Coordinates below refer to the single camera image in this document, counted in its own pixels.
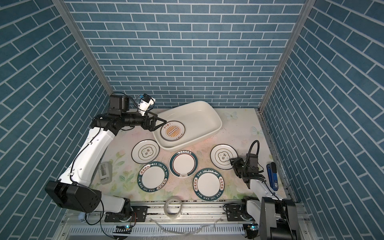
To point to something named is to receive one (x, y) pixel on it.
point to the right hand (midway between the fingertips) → (230, 159)
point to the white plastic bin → (185, 123)
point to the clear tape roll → (165, 207)
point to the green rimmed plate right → (208, 184)
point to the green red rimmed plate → (183, 164)
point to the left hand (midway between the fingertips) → (160, 118)
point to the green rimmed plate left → (153, 176)
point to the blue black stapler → (272, 170)
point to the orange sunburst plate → (172, 131)
